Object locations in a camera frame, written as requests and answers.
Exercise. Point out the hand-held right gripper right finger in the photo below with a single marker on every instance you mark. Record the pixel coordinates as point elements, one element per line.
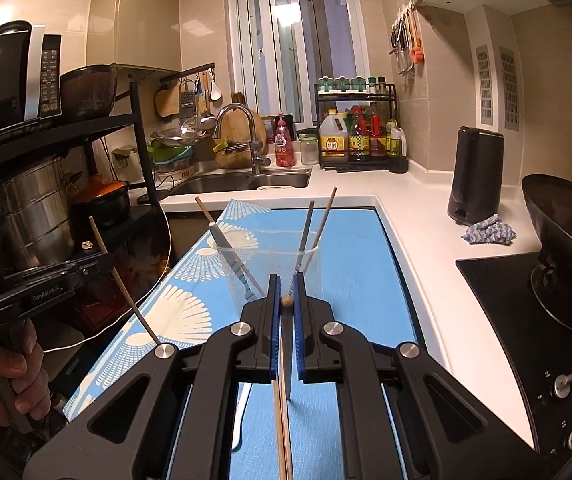
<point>300,335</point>

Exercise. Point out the crumpled paper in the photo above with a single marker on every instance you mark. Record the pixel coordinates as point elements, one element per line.
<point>86,245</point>

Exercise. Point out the green basin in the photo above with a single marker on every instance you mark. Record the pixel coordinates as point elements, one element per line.
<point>165,152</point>

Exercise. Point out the black gas stove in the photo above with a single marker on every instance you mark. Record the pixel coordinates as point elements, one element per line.
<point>506,310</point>

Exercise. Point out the black countertop appliance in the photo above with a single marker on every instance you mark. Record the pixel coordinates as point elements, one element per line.
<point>476,180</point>

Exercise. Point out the blue knitted dishcloth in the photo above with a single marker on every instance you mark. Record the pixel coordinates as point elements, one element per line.
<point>491,232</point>

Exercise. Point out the metal grater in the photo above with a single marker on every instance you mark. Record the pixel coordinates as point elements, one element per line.
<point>188,107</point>

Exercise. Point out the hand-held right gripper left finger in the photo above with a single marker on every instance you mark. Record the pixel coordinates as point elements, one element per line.
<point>276,330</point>

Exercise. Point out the dark soy sauce bottle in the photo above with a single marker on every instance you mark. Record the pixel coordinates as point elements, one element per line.
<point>360,142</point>

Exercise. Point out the clear plastic utensil holder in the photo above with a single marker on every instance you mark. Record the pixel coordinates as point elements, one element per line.
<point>271,255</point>

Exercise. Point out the black shelf rack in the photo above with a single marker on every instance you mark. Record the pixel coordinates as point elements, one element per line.
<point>141,135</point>

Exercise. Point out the metal kitchen shears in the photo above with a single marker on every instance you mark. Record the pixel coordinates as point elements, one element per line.
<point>401,35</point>

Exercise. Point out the dark bowl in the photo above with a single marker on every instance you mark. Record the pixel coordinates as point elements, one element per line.
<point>88,92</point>

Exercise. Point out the red dish soap bottle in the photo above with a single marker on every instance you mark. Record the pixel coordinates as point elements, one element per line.
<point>284,147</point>

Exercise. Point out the round wooden cutting board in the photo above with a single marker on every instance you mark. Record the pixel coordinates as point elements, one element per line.
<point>236,130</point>

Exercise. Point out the row of spice jars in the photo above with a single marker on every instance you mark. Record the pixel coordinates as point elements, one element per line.
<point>341,85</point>

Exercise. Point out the sliding glass window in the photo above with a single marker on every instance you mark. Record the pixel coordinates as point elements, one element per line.
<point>286,35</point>

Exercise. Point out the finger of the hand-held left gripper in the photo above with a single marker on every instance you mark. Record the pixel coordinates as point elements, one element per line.
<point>93,264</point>

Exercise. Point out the black hanging rail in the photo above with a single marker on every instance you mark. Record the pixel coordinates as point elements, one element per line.
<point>185,72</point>

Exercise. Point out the steel stockpot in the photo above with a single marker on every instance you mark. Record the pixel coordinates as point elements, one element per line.
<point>40,210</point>

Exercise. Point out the steel sink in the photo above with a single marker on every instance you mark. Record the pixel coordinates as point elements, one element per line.
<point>225,182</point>

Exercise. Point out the yellow cooking oil jug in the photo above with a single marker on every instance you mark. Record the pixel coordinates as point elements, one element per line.
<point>334,145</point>

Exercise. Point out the white ladle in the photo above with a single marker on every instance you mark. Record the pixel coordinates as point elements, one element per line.
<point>215,92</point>

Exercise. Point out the black wok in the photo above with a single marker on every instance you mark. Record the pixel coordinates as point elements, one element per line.
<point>566,240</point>

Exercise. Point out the black spice rack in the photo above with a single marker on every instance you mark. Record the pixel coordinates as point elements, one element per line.
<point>317,125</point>

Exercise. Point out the steel kitchen faucet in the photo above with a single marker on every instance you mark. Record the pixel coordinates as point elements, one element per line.
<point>256,155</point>

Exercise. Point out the blue patterned tablecloth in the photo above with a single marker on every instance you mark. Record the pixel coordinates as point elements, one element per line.
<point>356,270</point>

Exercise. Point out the wall power outlet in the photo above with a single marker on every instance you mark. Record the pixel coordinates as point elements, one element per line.
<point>124,156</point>

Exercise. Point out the glass jar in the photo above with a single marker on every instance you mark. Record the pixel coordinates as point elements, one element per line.
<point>309,150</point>

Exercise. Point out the small wooden board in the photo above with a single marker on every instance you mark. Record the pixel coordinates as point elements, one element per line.
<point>168,102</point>

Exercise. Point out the steel bowl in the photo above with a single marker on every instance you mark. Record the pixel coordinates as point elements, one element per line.
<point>175,135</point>

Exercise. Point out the red sauce bottle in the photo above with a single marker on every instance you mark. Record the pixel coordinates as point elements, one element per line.
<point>377,135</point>

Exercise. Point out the white wall vent grille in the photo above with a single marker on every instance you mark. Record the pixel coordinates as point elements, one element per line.
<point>485,85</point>
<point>508,87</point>

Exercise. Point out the microwave oven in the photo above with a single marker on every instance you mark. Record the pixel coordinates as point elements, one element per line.
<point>0,75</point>

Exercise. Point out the orange lidded pot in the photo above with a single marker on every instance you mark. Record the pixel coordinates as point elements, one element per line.
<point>100,205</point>

